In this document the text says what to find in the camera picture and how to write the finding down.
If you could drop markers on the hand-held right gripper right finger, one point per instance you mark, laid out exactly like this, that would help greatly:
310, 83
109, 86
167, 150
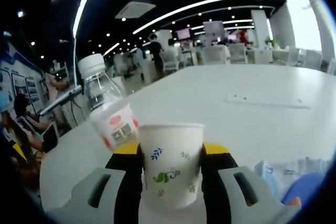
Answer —
215, 187

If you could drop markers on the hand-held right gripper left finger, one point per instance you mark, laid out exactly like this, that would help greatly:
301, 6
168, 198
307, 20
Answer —
128, 187

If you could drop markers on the white paper cup leaf print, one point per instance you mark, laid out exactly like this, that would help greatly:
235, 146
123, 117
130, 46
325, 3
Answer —
173, 140

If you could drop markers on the clear bag with blue pad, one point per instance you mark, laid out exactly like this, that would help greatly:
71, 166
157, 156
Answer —
304, 182

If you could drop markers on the clear plastic bottle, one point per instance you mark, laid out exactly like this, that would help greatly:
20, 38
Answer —
105, 95

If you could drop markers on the white tabletop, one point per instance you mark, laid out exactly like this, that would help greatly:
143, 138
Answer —
210, 90

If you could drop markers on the silver metal rod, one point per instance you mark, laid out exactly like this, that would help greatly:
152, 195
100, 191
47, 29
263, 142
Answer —
60, 100

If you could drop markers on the white mesh chair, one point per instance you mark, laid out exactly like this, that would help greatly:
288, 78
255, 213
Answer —
237, 53

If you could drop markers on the hanging display screen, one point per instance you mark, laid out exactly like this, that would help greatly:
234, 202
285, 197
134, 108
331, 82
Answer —
183, 34
213, 27

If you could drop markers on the ceiling air vent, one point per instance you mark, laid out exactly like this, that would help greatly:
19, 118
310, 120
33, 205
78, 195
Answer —
135, 10

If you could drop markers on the blue white wall poster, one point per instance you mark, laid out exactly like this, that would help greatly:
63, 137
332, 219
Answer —
23, 82

